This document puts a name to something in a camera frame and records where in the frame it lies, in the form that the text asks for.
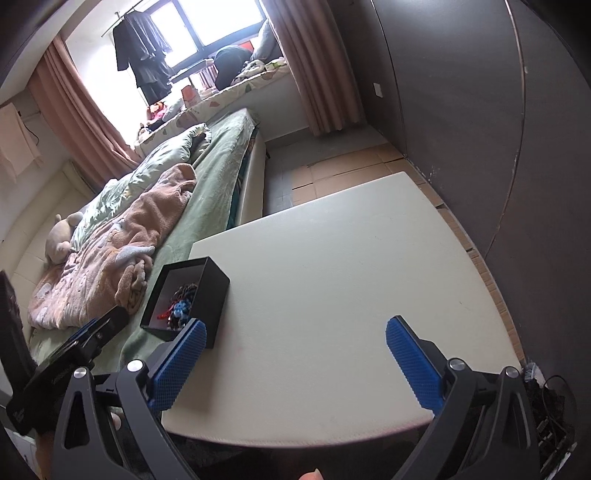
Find dark grey wardrobe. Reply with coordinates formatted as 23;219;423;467
324;0;591;365

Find pink hanging towel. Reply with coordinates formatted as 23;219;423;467
0;103;43;183

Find dark hanging clothes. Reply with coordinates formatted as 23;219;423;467
112;10;173;105

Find floral window seat cushion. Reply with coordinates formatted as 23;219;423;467
133;57;290;158

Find right hand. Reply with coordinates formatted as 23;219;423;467
298;469;324;480

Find grey pillow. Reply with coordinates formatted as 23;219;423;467
250;20;283;64

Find blue braided cord bracelet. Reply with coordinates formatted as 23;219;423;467
155;297;197;324

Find flattened cardboard on floor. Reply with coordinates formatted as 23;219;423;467
287;143;526;362

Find orange box on sill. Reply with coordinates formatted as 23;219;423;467
181;85;201;108

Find bed with green sheet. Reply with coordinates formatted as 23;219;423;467
27;109;259;373

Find left pink curtain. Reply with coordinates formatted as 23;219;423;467
27;36;140;190

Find green floral duvet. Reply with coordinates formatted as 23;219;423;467
71;123;212;251

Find plush toy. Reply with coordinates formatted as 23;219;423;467
45;211;83;265

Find pink fleece blanket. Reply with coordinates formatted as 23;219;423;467
28;163;197;330

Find pink curtain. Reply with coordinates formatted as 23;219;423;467
263;0;365;136
27;36;140;190

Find right pink curtain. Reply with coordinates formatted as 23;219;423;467
263;0;365;136

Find brown bead bracelet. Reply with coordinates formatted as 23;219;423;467
163;283;199;331

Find left hand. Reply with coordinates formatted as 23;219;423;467
34;410;123;480

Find black bag on window seat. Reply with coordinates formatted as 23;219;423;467
214;45;252;91

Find black jewelry box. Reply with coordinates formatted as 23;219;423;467
140;257;230;349

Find white wall socket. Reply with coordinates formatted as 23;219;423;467
373;83;384;98

